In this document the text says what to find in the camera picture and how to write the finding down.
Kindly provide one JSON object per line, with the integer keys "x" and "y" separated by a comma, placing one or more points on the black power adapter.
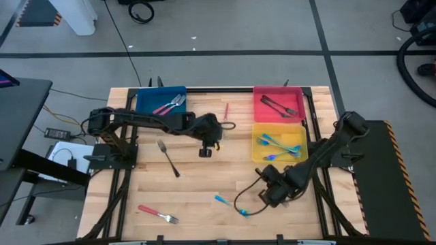
{"x": 72, "y": 164}

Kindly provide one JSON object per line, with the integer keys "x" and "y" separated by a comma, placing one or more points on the black power brick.
{"x": 56, "y": 133}

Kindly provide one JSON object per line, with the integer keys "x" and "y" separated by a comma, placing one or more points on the large black hazard-edged mat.
{"x": 381, "y": 190}

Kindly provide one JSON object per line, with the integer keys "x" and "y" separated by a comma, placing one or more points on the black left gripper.
{"x": 207, "y": 131}

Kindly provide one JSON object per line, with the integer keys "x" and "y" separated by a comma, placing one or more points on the red plastic bin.
{"x": 262, "y": 115}

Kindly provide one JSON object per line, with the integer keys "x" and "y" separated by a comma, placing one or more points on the small hazard-striped floor mat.
{"x": 37, "y": 13}

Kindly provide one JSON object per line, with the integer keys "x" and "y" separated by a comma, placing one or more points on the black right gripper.
{"x": 277, "y": 185}

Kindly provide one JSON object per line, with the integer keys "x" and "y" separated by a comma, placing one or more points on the dark grey desk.
{"x": 20, "y": 115}

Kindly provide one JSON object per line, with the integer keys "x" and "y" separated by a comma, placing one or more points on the black aluminium table frame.
{"x": 218, "y": 90}

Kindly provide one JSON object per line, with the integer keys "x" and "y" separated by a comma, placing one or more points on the yellow plastic bin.
{"x": 272, "y": 162}

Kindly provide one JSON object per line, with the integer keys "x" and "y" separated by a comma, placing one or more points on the dark desk monitor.
{"x": 7, "y": 80}

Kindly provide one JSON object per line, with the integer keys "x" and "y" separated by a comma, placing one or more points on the blue plastic bin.
{"x": 146, "y": 102}

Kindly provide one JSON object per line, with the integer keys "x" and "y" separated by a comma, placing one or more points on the white pillar base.
{"x": 75, "y": 17}

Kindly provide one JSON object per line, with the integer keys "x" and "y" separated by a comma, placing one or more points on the white box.
{"x": 81, "y": 153}

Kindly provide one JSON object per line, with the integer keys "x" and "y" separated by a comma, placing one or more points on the red and black object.
{"x": 427, "y": 69}

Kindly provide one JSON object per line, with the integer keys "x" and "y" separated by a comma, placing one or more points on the black edge bracket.
{"x": 279, "y": 240}
{"x": 160, "y": 240}

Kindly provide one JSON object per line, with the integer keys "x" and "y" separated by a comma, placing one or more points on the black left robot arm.
{"x": 143, "y": 119}

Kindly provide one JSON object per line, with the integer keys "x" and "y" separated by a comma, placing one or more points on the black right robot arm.
{"x": 323, "y": 153}

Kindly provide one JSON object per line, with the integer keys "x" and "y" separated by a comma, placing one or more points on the black equipment case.
{"x": 422, "y": 10}

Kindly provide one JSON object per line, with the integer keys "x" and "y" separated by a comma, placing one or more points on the black desk leg frame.
{"x": 51, "y": 167}

